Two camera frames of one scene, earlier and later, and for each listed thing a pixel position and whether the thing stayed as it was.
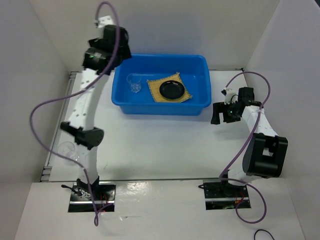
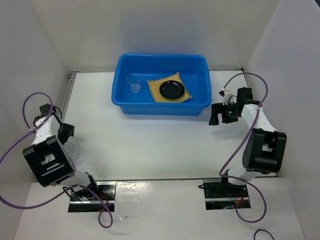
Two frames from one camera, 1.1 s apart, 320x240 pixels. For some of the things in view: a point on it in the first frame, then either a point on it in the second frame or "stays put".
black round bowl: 172,89 stays put
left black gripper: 124,51 → 68,131
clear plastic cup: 67,149 stays put
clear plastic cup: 134,79 stays put
